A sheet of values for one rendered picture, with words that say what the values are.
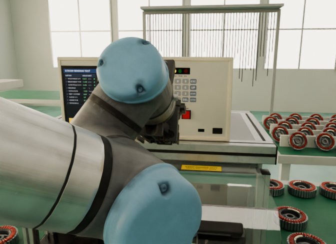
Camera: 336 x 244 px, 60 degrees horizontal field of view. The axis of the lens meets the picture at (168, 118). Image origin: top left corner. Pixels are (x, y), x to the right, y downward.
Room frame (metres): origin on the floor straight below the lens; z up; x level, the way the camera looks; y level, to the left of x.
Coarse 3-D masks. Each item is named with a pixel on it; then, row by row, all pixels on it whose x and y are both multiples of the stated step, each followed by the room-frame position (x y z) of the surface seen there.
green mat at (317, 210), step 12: (288, 192) 1.14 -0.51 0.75; (276, 204) 1.04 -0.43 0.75; (288, 204) 1.04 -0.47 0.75; (300, 204) 1.04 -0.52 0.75; (312, 204) 1.04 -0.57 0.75; (324, 204) 1.04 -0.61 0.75; (312, 216) 0.95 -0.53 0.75; (324, 216) 0.95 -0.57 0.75; (312, 228) 0.88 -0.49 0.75; (324, 228) 0.88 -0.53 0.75; (324, 240) 0.82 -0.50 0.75
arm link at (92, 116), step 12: (96, 96) 0.33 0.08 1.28; (84, 108) 0.33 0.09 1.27; (96, 108) 0.32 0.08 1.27; (108, 108) 0.31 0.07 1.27; (72, 120) 0.33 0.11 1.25; (84, 120) 0.31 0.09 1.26; (96, 120) 0.31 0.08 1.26; (108, 120) 0.31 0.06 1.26; (120, 120) 0.31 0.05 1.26; (96, 132) 0.28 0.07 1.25; (108, 132) 0.28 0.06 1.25; (120, 132) 0.29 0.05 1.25; (132, 132) 0.33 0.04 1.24
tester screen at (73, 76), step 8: (64, 72) 0.75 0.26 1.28; (72, 72) 0.74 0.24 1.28; (80, 72) 0.74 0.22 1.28; (88, 72) 0.74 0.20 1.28; (64, 80) 0.75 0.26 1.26; (72, 80) 0.74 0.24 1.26; (80, 80) 0.74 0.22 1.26; (88, 80) 0.74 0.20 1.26; (96, 80) 0.74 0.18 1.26; (72, 88) 0.74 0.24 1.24; (80, 88) 0.74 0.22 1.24; (88, 88) 0.74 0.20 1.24; (72, 96) 0.74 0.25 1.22; (80, 96) 0.74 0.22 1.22; (88, 96) 0.74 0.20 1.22; (72, 104) 0.74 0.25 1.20; (80, 104) 0.74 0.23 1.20; (72, 112) 0.74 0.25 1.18
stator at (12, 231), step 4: (0, 228) 0.83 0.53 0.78; (4, 228) 0.83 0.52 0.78; (8, 228) 0.83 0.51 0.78; (12, 228) 0.82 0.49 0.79; (16, 228) 0.83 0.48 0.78; (0, 232) 0.82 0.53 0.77; (4, 232) 0.82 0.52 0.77; (8, 232) 0.82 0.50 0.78; (12, 232) 0.80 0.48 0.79; (16, 232) 0.81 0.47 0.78; (0, 236) 0.80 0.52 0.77; (4, 236) 0.82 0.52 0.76; (8, 236) 0.78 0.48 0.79; (12, 236) 0.79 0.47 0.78; (16, 236) 0.80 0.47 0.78; (0, 240) 0.76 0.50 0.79; (4, 240) 0.76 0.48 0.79; (8, 240) 0.77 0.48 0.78; (12, 240) 0.78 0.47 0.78; (16, 240) 0.79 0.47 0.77
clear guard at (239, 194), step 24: (240, 168) 0.64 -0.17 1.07; (216, 192) 0.52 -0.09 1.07; (240, 192) 0.52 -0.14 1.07; (264, 192) 0.52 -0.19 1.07; (216, 216) 0.46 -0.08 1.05; (240, 216) 0.45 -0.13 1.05; (264, 216) 0.45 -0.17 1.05; (192, 240) 0.43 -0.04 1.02; (216, 240) 0.43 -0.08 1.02; (240, 240) 0.43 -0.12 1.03; (264, 240) 0.42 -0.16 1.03
